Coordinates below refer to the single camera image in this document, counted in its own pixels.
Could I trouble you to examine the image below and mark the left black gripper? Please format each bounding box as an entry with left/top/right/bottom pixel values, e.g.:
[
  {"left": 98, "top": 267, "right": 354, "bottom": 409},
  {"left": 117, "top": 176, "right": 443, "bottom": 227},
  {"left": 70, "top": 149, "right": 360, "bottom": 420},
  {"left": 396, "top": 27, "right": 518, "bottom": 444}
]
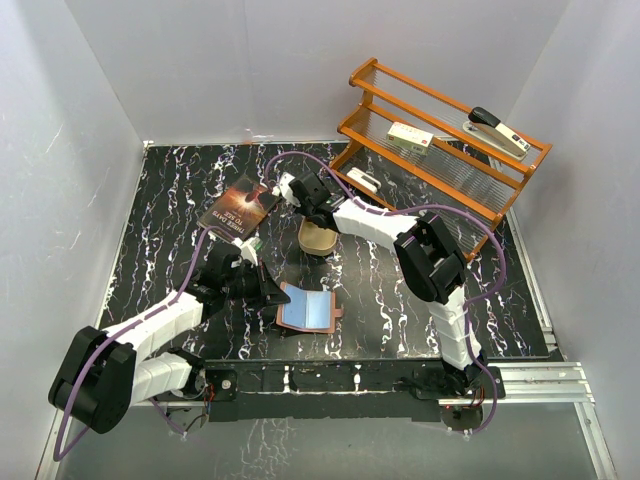
[{"left": 222, "top": 260, "right": 290, "bottom": 309}]

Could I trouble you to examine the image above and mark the pink leather card holder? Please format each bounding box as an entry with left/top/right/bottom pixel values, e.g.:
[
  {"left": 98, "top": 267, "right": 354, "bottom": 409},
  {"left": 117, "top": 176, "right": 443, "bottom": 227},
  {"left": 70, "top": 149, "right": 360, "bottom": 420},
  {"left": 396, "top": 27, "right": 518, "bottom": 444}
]
[{"left": 276, "top": 282, "right": 343, "bottom": 334}]

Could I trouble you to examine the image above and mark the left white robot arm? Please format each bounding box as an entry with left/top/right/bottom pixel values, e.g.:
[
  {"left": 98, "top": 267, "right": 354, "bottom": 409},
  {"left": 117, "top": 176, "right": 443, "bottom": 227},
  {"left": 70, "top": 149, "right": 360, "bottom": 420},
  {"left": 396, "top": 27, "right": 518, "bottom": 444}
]
[{"left": 48, "top": 246, "right": 291, "bottom": 434}]

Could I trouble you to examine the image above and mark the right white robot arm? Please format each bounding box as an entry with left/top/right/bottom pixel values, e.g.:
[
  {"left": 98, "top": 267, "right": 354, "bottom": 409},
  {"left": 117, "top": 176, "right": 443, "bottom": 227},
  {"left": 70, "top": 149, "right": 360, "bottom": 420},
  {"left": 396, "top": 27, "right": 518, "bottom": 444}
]
[{"left": 278, "top": 172, "right": 484, "bottom": 397}]

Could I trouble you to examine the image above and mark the beige oval card tray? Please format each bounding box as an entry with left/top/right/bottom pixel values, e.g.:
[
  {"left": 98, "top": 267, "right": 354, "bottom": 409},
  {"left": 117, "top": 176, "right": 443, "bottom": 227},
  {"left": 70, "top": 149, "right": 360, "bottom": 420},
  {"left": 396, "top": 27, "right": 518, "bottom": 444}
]
[{"left": 298, "top": 218, "right": 338, "bottom": 257}]

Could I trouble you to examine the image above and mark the small white black device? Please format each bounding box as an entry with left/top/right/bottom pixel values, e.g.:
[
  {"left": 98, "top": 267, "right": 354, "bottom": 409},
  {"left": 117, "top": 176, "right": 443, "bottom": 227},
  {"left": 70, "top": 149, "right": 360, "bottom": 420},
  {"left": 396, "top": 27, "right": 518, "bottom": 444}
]
[{"left": 347, "top": 167, "right": 381, "bottom": 193}]

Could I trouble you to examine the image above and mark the dark paperback book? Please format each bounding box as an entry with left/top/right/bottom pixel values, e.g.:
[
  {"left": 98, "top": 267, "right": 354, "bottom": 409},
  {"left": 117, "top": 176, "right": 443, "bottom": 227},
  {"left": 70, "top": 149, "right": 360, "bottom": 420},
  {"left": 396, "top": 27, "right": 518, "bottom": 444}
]
[{"left": 197, "top": 175, "right": 280, "bottom": 243}]

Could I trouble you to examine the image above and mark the orange wooden shelf rack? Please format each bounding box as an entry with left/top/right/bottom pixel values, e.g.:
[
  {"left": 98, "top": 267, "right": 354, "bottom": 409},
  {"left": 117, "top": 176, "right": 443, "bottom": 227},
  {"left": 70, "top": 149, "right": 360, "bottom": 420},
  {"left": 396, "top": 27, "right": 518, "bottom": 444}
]
[{"left": 331, "top": 58, "right": 552, "bottom": 230}]

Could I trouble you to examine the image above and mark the white staples box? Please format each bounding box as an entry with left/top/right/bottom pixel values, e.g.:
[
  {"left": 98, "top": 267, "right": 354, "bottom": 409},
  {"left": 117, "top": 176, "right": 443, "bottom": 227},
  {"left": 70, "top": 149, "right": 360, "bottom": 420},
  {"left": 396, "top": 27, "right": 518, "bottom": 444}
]
[{"left": 386, "top": 122, "right": 434, "bottom": 155}]

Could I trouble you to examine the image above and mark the black beige stapler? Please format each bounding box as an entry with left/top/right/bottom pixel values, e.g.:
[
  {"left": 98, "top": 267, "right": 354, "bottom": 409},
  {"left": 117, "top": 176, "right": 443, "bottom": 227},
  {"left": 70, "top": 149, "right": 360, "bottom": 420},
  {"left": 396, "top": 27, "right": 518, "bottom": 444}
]
[{"left": 462, "top": 106, "right": 531, "bottom": 161}]

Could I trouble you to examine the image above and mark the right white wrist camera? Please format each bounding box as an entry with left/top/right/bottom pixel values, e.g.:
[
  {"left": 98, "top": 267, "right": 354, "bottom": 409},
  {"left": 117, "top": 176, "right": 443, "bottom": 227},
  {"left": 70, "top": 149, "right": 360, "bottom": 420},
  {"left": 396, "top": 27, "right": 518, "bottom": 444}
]
[{"left": 272, "top": 172, "right": 295, "bottom": 204}]

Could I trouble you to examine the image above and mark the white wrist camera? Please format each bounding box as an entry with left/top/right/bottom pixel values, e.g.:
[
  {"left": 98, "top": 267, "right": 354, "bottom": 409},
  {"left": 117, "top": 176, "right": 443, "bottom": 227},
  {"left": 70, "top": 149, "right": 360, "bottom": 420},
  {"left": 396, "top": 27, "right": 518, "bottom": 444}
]
[
  {"left": 272, "top": 172, "right": 295, "bottom": 204},
  {"left": 232, "top": 237, "right": 262, "bottom": 265}
]

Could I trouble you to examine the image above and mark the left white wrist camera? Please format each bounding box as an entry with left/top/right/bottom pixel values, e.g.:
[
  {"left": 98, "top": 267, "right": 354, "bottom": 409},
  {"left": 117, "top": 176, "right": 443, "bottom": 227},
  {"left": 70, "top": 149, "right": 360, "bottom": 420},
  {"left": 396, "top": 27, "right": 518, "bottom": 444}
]
[{"left": 232, "top": 237, "right": 262, "bottom": 265}]

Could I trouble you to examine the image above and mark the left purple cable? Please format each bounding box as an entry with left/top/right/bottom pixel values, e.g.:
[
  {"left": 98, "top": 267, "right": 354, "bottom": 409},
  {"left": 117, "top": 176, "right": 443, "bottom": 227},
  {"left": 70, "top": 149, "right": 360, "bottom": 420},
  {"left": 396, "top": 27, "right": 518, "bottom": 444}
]
[{"left": 52, "top": 225, "right": 241, "bottom": 462}]

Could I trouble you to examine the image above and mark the purple cable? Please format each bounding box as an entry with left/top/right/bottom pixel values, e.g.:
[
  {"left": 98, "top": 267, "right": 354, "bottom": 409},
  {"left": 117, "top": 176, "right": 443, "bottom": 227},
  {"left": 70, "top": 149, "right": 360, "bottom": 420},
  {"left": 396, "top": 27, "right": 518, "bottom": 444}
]
[
  {"left": 52, "top": 225, "right": 241, "bottom": 462},
  {"left": 264, "top": 151, "right": 507, "bottom": 435}
]

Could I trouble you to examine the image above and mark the black front mounting rail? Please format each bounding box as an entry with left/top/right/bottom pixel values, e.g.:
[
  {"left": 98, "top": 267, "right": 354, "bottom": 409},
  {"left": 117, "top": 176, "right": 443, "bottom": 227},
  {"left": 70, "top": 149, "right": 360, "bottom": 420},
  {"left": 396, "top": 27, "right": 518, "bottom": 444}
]
[{"left": 149, "top": 357, "right": 506, "bottom": 426}]

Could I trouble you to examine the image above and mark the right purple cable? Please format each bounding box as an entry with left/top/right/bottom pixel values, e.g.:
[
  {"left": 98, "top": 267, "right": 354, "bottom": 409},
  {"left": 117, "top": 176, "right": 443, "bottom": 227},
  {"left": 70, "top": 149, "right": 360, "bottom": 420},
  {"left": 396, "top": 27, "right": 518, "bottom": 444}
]
[{"left": 264, "top": 151, "right": 507, "bottom": 435}]

